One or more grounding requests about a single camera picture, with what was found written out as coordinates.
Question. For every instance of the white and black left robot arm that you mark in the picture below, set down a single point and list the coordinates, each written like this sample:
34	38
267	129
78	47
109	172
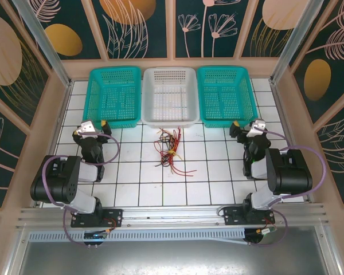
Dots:
60	183

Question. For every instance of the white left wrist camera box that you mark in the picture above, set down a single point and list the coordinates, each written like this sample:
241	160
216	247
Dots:
86	126

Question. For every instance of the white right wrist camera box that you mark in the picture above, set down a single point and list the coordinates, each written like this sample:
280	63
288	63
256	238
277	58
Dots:
256	126

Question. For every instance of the grey sheet metal panel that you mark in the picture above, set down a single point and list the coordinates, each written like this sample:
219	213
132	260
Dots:
172	257

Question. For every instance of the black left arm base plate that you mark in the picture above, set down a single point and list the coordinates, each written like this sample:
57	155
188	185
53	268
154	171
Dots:
114	217

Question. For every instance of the aluminium corner post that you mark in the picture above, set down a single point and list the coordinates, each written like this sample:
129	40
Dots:
293	46
45	46

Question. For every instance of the teal plastic basket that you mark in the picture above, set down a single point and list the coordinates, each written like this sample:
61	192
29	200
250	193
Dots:
111	94
226	94

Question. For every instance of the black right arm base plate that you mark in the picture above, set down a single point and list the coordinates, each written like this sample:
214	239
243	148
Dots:
232	217

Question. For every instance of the small electronics board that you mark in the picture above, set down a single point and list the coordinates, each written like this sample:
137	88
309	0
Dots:
267	231
95	236

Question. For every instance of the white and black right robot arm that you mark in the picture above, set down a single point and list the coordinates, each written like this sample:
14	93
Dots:
289	174

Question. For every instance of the aluminium frame rail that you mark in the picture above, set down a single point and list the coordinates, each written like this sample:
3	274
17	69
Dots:
172	217

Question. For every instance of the white plastic basket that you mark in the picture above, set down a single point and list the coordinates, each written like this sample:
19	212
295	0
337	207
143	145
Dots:
169	97

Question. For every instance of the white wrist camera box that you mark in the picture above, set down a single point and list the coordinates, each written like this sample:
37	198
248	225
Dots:
86	126
256	126

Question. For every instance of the aluminium side rail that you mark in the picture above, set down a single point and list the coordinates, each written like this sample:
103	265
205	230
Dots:
282	114
60	114

